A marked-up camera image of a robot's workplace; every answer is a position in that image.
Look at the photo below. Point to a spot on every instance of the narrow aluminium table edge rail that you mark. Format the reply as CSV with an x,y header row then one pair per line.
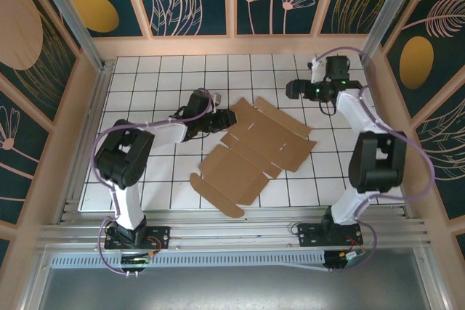
x,y
236,213

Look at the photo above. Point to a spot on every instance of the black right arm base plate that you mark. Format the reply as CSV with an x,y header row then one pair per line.
x,y
309,237

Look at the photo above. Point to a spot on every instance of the green circuit board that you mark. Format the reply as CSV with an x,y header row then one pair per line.
x,y
134,260
354,255

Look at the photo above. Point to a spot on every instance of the brown cardboard box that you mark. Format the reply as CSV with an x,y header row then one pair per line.
x,y
247,143

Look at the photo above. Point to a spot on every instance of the wide aluminium base rail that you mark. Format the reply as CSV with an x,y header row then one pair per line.
x,y
236,237

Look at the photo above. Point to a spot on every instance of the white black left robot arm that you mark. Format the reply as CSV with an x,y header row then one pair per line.
x,y
127,204

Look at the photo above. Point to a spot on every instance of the aluminium corner post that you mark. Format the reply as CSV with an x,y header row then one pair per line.
x,y
391,8
67,10

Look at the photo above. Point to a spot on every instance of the grey sheet metal panel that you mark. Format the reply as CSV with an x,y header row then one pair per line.
x,y
232,288

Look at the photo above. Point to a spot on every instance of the aluminium side rail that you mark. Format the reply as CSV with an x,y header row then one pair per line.
x,y
90,125

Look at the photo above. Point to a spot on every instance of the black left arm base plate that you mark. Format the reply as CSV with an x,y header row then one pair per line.
x,y
160,233

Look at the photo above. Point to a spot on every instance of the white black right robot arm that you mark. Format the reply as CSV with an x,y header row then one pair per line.
x,y
347,208

